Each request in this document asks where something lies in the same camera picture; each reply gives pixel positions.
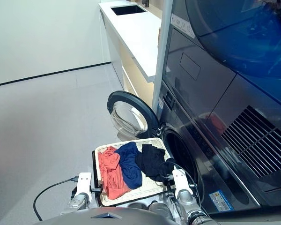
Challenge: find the orange garment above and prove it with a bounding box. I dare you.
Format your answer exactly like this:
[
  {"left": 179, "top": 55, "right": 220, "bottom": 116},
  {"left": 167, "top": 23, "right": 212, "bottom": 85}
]
[{"left": 97, "top": 146, "right": 132, "bottom": 200}]

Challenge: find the dark blue garment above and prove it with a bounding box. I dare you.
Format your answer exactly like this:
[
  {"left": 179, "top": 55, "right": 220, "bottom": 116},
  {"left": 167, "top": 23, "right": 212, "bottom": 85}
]
[{"left": 114, "top": 141, "right": 143, "bottom": 190}]

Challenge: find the pale woven laundry basket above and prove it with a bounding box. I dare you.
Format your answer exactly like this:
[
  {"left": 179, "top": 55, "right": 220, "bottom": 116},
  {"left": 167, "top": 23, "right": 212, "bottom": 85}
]
[{"left": 94, "top": 137, "right": 173, "bottom": 207}]

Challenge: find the black basket stand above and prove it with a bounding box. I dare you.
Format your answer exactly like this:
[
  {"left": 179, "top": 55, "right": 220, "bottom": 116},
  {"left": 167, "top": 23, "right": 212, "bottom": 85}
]
[{"left": 91, "top": 150, "right": 103, "bottom": 208}]

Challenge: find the grey washing machine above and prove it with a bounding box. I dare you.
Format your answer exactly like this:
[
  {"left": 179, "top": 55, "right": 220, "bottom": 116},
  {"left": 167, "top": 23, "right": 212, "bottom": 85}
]
[{"left": 154, "top": 79, "right": 281, "bottom": 215}]

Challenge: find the round glass washing machine door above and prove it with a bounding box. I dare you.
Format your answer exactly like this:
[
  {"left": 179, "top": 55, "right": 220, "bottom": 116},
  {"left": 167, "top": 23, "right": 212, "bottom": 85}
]
[{"left": 106, "top": 90, "right": 160, "bottom": 141}]

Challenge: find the black garment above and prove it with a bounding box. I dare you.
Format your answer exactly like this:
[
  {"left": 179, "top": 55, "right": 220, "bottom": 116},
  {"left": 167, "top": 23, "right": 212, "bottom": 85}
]
[{"left": 135, "top": 143, "right": 176, "bottom": 182}]

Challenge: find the silver robot torso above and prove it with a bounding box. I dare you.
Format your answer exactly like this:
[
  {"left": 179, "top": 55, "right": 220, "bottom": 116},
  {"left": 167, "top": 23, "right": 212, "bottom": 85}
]
[{"left": 38, "top": 206, "right": 178, "bottom": 225}]

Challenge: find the colourful energy label sticker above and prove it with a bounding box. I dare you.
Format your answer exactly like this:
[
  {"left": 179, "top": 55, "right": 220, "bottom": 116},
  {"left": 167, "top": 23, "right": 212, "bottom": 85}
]
[{"left": 208, "top": 190, "right": 235, "bottom": 211}]

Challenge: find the white cabinet side panel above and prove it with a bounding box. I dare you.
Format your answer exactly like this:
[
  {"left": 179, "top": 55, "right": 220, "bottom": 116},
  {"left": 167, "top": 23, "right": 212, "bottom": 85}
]
[{"left": 151, "top": 0, "right": 173, "bottom": 116}]

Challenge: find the white counter cabinet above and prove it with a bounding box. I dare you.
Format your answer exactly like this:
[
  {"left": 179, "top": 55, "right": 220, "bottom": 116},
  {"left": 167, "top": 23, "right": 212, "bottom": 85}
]
[{"left": 98, "top": 1, "right": 163, "bottom": 107}]

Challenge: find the white dryer label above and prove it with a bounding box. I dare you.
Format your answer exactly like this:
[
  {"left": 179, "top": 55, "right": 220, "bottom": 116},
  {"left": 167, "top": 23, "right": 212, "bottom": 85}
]
[{"left": 170, "top": 13, "right": 195, "bottom": 39}]

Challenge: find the black sink basin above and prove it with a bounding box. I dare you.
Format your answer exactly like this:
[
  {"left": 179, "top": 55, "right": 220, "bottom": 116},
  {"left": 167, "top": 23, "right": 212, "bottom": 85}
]
[{"left": 110, "top": 5, "right": 148, "bottom": 16}]

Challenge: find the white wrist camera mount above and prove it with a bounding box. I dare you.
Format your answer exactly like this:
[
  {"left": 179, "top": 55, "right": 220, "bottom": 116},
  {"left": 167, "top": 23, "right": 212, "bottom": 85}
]
[
  {"left": 172, "top": 165, "right": 191, "bottom": 200},
  {"left": 75, "top": 172, "right": 93, "bottom": 200}
]

